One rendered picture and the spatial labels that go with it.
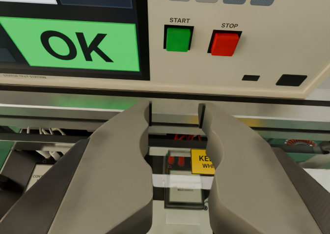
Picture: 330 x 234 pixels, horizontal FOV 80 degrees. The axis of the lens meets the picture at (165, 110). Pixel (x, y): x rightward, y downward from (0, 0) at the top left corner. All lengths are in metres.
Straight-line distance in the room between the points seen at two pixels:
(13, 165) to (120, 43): 0.52
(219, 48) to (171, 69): 0.05
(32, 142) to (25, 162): 0.33
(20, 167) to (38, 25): 0.49
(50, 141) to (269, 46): 0.27
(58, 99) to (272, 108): 0.22
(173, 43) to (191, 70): 0.04
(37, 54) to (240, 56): 0.18
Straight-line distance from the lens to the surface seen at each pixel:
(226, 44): 0.17
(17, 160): 0.65
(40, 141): 0.30
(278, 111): 0.24
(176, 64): 0.19
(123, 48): 0.18
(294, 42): 0.20
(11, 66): 0.25
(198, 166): 0.23
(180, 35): 0.16
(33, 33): 0.20
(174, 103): 0.21
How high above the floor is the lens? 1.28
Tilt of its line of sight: 56 degrees down
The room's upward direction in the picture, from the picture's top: 4 degrees clockwise
